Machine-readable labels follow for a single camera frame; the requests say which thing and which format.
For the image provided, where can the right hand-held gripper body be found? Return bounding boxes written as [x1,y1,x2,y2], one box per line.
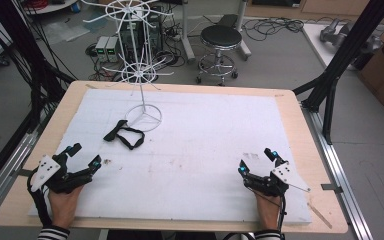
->
[243,161,304,198]

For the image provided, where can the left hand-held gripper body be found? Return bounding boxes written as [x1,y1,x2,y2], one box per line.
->
[29,152,94,195]

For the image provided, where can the person's right hand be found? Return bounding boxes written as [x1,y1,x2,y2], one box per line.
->
[254,191,282,232]

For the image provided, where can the person's left hand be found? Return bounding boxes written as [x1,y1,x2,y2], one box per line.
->
[47,184,85,232]

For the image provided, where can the wooden table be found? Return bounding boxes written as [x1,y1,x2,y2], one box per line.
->
[0,80,350,235]

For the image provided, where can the thin wooden stick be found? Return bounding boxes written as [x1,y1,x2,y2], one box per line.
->
[307,202,333,230]

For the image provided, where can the white foam mat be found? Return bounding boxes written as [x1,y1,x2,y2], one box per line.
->
[27,87,313,225]

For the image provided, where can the grey power supply unit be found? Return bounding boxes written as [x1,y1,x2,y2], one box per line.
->
[105,35,121,63]
[94,35,110,63]

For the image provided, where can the black round stool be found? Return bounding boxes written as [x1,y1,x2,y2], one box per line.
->
[195,24,245,87]

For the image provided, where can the black computer tower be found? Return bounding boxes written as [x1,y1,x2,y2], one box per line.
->
[117,11,164,58]

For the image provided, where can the white table legs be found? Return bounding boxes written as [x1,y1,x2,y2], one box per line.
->
[179,0,253,65]

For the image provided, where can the grey machine part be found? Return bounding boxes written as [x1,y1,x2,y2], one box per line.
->
[319,17,384,55]

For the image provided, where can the white round table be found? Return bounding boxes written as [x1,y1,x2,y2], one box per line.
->
[22,0,82,16]

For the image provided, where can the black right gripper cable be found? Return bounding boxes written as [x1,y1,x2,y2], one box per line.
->
[278,194,288,240]

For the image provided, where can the aluminium rail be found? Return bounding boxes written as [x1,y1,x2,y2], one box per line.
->
[0,128,39,228]
[300,102,375,240]

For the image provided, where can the black fabric strap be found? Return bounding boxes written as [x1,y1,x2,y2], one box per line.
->
[102,119,146,151]

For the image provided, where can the white wire hanging rack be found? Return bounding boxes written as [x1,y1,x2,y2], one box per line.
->
[80,0,175,133]

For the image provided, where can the black metal frame post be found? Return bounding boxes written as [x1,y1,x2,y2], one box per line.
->
[292,0,384,146]
[0,0,76,198]

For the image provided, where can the black floor cable bundle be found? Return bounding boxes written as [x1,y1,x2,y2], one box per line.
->
[242,15,305,43]

